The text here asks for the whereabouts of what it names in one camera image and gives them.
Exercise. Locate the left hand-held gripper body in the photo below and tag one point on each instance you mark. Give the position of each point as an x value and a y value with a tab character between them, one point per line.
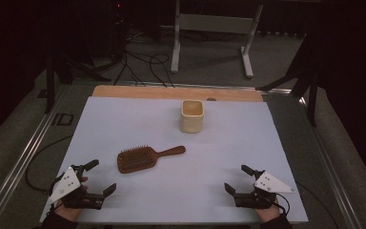
66	186

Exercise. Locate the brown wooden hairbrush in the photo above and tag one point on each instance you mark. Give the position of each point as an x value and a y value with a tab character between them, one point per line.
136	159

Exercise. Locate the beige square cup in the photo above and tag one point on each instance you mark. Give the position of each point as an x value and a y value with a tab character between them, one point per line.
191	124

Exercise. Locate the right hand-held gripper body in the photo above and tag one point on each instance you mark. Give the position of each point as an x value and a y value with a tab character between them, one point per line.
267	184

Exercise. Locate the black metal stand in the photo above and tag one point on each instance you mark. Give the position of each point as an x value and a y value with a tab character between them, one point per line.
50	92
313	105

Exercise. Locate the dark equipment rack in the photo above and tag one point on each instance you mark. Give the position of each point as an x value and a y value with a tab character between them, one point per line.
119	19

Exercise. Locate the silver metal rail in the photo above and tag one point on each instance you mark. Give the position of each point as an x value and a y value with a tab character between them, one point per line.
23	162
184	85
327	159

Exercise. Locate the person's left hand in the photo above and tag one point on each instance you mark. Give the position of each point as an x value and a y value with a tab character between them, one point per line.
66	213

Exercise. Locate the white table mat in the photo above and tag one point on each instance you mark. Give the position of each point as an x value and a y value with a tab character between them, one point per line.
171	191

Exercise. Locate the white metal desk frame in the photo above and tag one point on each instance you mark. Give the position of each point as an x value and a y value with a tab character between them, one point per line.
216	24

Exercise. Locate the dark curtain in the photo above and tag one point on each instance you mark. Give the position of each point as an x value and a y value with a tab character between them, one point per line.
355	95
6	63

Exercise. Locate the person's right hand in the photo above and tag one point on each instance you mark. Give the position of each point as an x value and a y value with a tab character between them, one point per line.
268	214

